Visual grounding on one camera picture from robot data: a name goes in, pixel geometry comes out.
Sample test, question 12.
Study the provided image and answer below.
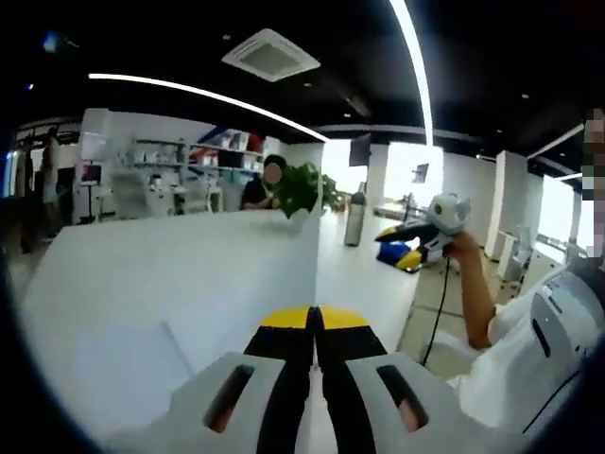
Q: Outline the white ceiling air conditioner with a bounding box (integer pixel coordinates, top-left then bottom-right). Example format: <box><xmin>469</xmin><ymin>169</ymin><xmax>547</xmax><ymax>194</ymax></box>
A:
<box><xmin>220</xmin><ymin>27</ymin><xmax>322</xmax><ymax>84</ymax></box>

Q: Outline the person's right hand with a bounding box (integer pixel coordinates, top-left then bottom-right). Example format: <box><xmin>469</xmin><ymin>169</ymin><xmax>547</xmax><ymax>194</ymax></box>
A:
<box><xmin>443</xmin><ymin>232</ymin><xmax>482</xmax><ymax>262</ymax></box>

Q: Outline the white document stack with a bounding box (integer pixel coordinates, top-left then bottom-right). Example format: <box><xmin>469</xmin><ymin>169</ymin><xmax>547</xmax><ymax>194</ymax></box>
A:
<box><xmin>70</xmin><ymin>320</ymin><xmax>195</xmax><ymax>429</ymax></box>

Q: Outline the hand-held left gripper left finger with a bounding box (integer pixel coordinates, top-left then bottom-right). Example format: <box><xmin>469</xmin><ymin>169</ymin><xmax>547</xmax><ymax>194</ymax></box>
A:
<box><xmin>101</xmin><ymin>306</ymin><xmax>316</xmax><ymax>454</ymax></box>

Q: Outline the storage shelf with boxes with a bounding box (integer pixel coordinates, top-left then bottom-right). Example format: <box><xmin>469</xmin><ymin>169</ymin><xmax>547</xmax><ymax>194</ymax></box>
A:
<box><xmin>127</xmin><ymin>130</ymin><xmax>266</xmax><ymax>218</ymax></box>

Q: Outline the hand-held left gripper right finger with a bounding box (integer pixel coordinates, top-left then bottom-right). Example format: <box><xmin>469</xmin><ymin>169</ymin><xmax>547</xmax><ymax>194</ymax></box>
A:
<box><xmin>314</xmin><ymin>305</ymin><xmax>517</xmax><ymax>454</ymax></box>

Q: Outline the black hanging television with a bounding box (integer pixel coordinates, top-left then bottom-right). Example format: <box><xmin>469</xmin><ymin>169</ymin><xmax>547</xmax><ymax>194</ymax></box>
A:
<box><xmin>349</xmin><ymin>133</ymin><xmax>373</xmax><ymax>167</ymax></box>

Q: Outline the ceiling light strip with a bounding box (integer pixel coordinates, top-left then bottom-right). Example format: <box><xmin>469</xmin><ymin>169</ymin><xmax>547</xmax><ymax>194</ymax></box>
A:
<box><xmin>388</xmin><ymin>0</ymin><xmax>437</xmax><ymax>148</ymax></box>
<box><xmin>88</xmin><ymin>72</ymin><xmax>330</xmax><ymax>143</ymax></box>

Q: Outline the monitor on white cabinet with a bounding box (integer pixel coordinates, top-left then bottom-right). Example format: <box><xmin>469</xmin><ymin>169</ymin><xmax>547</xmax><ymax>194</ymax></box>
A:
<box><xmin>79</xmin><ymin>131</ymin><xmax>110</xmax><ymax>162</ymax></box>

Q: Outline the blue box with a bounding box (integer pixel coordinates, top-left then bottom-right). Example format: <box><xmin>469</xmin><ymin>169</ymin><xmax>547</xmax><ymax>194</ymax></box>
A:
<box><xmin>375</xmin><ymin>241</ymin><xmax>412</xmax><ymax>269</ymax></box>

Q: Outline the small red screen on stand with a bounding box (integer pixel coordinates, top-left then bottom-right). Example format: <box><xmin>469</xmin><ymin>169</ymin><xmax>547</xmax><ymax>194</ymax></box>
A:
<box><xmin>78</xmin><ymin>163</ymin><xmax>103</xmax><ymax>223</ymax></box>

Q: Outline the person in white shirt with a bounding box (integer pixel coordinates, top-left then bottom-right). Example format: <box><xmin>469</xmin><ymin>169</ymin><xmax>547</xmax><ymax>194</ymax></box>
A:
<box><xmin>451</xmin><ymin>264</ymin><xmax>605</xmax><ymax>434</ymax></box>

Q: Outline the black chest device cable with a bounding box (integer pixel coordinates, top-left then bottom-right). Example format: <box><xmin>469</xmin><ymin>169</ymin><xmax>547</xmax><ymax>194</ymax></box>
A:
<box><xmin>522</xmin><ymin>363</ymin><xmax>587</xmax><ymax>434</ymax></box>

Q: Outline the grey water bottle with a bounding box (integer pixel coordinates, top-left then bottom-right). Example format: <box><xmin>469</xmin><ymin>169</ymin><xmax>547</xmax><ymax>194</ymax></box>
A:
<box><xmin>343</xmin><ymin>191</ymin><xmax>368</xmax><ymax>248</ymax></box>

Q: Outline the green potted plant white pot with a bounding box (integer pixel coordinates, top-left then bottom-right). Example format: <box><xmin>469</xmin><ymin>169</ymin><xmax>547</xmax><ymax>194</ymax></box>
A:
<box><xmin>272</xmin><ymin>161</ymin><xmax>340</xmax><ymax>233</ymax></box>

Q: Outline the white grey chest device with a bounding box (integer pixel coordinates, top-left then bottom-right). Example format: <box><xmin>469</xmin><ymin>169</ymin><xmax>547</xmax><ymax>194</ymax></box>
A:
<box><xmin>528</xmin><ymin>271</ymin><xmax>604</xmax><ymax>365</ymax></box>

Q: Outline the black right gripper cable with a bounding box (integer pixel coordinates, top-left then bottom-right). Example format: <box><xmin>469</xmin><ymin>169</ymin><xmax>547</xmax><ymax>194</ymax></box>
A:
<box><xmin>420</xmin><ymin>257</ymin><xmax>453</xmax><ymax>368</ymax></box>

